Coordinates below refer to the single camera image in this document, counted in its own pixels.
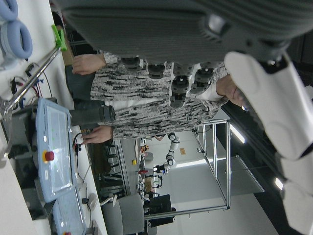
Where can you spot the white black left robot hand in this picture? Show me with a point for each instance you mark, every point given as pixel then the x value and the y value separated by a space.
pixel 159 29

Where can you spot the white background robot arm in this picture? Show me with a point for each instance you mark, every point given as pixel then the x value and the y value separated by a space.
pixel 174 145

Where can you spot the person in patterned sweater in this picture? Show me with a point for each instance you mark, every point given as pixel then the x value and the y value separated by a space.
pixel 146 112

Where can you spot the brown cardboard box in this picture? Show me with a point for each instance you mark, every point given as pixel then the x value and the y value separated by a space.
pixel 68 54

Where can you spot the dark grey cylinder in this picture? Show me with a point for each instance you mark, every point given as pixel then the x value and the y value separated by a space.
pixel 107 113

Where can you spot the green clamp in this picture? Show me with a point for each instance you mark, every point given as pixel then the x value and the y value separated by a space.
pixel 60 39

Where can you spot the long ceiling light strip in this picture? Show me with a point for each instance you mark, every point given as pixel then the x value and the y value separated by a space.
pixel 237 134

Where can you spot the aluminium rod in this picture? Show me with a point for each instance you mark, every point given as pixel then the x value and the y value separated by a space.
pixel 31 78

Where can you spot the large blue teach pendant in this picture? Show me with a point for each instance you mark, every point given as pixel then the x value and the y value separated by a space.
pixel 56 147

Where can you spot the black monitor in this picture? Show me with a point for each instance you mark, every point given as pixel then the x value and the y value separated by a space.
pixel 159 205

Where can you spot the white computer mouse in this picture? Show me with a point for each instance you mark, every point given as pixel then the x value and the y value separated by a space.
pixel 93 200

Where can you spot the grey office chair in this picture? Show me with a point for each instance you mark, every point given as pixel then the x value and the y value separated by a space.
pixel 129 215

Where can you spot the short ceiling light strip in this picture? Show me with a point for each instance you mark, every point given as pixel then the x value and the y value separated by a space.
pixel 279 183

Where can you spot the aluminium frame cage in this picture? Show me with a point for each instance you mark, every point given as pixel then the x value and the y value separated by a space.
pixel 228 171

